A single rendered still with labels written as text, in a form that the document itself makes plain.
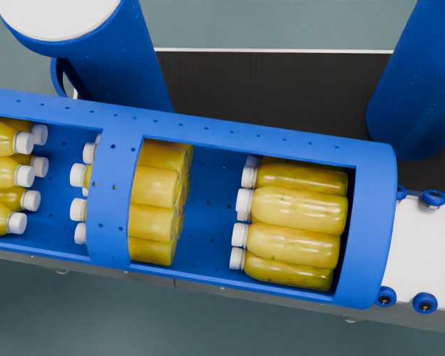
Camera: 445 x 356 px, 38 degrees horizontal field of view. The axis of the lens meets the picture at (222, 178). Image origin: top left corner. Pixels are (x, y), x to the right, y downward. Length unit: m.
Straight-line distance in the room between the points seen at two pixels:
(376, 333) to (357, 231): 1.26
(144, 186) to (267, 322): 1.21
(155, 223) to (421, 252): 0.53
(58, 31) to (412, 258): 0.83
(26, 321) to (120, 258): 1.27
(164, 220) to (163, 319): 1.14
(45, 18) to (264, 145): 0.57
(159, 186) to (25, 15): 0.51
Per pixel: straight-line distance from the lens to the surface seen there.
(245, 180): 1.12
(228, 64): 2.25
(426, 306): 1.27
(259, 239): 1.08
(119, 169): 1.02
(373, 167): 1.03
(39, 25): 1.38
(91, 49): 1.40
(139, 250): 1.16
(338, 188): 1.11
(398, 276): 1.31
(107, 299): 2.25
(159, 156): 1.12
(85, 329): 2.26
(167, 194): 1.06
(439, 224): 1.34
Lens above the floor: 2.19
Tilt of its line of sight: 75 degrees down
